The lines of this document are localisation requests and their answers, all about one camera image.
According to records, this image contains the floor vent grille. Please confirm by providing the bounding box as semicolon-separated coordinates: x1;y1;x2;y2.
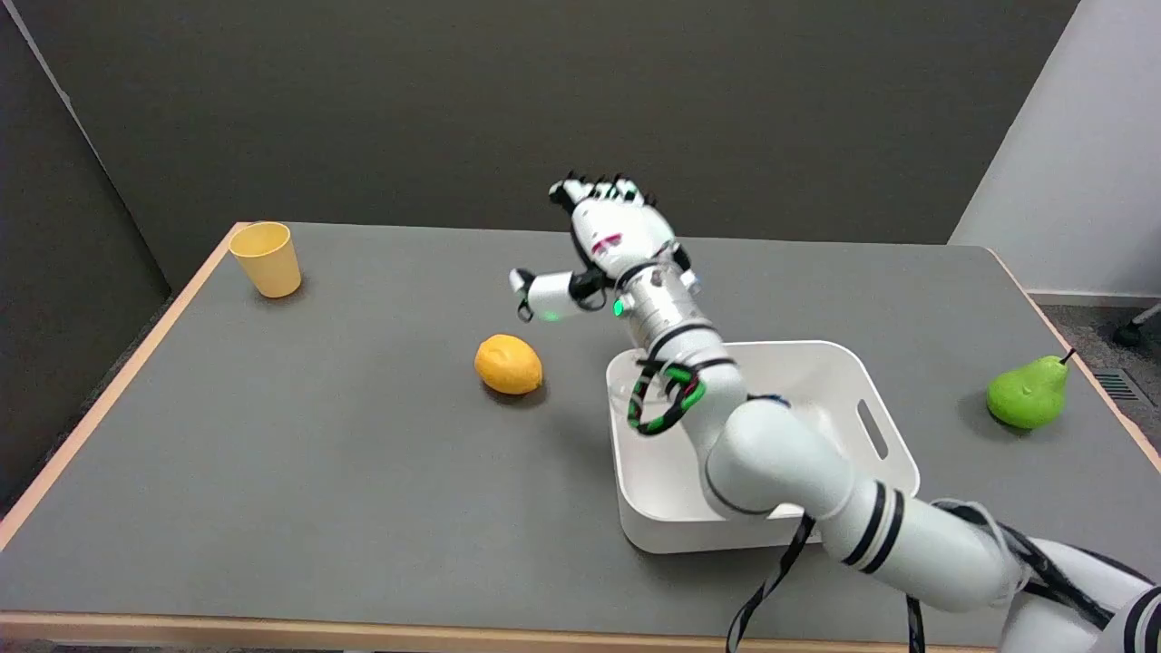
1092;369;1142;404

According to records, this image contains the black chair caster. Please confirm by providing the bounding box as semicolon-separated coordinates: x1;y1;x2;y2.
1113;304;1161;348

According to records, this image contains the yellow plastic cup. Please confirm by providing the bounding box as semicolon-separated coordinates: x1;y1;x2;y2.
229;221;303;299

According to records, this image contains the yellow lemon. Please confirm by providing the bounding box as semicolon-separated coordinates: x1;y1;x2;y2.
474;334;544;395

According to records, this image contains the white plastic bin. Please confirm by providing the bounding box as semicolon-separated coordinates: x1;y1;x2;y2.
606;340;921;555

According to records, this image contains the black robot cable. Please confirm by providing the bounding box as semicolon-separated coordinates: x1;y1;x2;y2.
726;513;815;653

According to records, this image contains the green pear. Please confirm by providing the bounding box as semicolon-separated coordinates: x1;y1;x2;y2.
986;349;1078;431

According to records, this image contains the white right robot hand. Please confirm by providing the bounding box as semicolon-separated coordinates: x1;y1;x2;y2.
509;171;698;324

